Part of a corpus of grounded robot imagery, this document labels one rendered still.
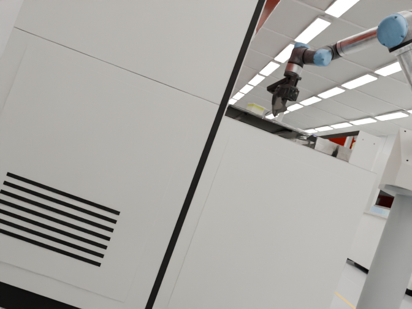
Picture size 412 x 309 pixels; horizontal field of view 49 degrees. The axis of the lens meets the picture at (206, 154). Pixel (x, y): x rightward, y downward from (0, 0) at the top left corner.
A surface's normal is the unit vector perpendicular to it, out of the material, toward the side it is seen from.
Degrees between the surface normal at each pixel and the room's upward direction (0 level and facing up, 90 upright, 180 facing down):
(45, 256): 90
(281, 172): 90
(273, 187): 90
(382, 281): 90
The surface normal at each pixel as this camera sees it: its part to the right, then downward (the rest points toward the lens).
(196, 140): 0.08, 0.00
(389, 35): -0.77, 0.21
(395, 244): -0.51, -0.22
